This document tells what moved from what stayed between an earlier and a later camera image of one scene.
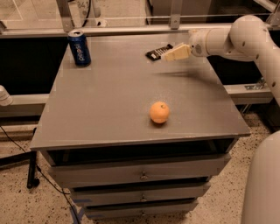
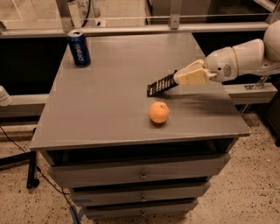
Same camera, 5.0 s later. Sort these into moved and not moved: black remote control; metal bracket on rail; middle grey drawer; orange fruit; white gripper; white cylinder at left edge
Moved: black remote control; white gripper
Not moved: orange fruit; middle grey drawer; white cylinder at left edge; metal bracket on rail
